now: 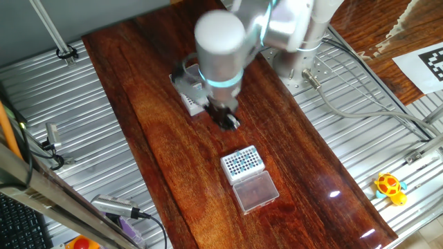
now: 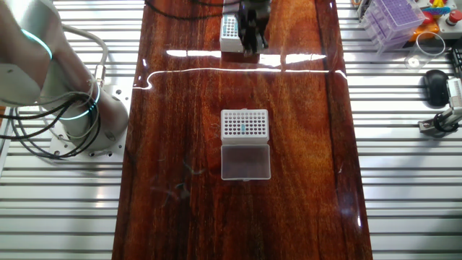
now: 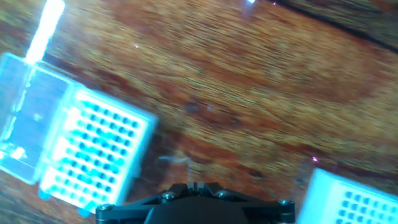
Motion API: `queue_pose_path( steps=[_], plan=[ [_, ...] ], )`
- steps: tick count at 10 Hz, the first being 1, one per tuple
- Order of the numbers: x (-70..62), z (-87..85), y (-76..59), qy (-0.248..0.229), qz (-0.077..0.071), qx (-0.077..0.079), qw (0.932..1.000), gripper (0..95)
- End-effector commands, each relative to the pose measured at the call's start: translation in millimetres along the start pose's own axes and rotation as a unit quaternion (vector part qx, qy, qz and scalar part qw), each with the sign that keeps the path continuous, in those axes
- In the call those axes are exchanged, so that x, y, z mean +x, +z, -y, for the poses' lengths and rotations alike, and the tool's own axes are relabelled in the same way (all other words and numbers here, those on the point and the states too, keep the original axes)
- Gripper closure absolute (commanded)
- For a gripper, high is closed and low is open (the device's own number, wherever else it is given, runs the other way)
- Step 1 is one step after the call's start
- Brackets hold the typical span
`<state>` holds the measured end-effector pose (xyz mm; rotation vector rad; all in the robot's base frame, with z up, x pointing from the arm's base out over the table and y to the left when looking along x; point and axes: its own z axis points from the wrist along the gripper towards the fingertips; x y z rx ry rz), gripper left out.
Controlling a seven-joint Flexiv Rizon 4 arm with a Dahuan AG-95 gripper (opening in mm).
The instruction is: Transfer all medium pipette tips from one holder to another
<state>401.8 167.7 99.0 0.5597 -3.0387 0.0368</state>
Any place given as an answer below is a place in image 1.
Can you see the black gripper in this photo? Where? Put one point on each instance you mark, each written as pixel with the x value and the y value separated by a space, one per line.
pixel 216 110

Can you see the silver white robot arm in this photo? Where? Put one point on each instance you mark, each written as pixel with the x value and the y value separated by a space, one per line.
pixel 221 52

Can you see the white hinged pipette tip box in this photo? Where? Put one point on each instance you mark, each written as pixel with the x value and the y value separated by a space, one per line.
pixel 192 108
pixel 242 178

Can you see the purple pipette tip box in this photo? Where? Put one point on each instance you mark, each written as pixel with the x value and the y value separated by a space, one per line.
pixel 128 228

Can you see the glossy wooden board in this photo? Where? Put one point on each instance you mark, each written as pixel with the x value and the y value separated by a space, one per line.
pixel 155 155

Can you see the black rod clamp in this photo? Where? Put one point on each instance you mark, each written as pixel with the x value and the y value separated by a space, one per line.
pixel 73 54

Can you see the yellow orange turtle toy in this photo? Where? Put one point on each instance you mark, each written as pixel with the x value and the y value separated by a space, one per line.
pixel 389 185

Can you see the white paper marker sheet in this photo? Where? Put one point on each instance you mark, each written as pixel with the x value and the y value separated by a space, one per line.
pixel 415 72

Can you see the aluminium rod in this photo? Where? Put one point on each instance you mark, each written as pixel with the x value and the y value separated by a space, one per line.
pixel 48 27

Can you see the aluminium profile bar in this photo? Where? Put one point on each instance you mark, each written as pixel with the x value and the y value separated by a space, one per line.
pixel 436 115

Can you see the orange pole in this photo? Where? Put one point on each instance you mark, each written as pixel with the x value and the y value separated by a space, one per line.
pixel 8 135

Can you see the black keyboard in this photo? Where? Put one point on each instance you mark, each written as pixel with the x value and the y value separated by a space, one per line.
pixel 20 224

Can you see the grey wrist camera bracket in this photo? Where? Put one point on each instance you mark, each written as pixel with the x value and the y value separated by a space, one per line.
pixel 194 90

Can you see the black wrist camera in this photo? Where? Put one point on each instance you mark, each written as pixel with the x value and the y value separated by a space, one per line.
pixel 177 74

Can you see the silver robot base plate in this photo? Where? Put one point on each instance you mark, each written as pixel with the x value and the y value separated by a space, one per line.
pixel 322 69

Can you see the aluminium profile bracket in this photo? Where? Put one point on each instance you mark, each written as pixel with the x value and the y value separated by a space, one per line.
pixel 413 157

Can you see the aluminium frame beam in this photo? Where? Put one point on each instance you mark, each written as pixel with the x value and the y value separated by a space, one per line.
pixel 34 183

